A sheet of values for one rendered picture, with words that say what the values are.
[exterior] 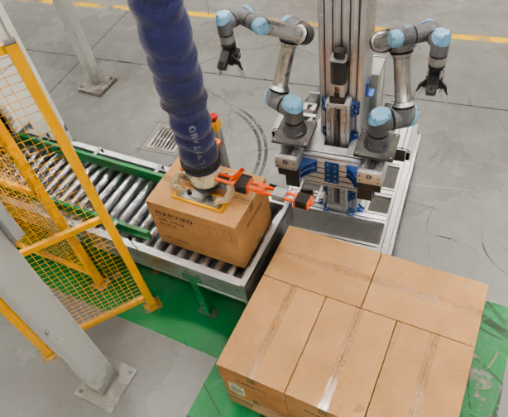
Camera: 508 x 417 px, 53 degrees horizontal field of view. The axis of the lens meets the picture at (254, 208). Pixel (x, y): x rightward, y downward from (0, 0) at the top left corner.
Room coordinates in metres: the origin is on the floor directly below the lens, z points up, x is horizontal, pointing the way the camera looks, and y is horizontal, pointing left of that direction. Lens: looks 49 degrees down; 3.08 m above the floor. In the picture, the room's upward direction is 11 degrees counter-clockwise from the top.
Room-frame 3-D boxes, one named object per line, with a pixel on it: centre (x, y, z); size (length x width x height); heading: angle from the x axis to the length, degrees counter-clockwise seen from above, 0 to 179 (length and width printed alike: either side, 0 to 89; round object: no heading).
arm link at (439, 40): (1.80, -0.90, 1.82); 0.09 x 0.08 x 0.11; 1
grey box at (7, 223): (1.52, 1.08, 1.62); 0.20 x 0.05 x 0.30; 56
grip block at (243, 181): (1.92, 0.03, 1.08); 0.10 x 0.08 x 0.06; 146
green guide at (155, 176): (2.94, 1.07, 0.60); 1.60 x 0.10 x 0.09; 56
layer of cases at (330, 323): (1.25, -0.42, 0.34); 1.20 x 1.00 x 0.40; 56
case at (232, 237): (2.06, 0.26, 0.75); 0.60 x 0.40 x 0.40; 57
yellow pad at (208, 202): (1.98, 0.29, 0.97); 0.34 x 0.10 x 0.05; 56
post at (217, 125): (2.60, 0.15, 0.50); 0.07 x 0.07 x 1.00; 56
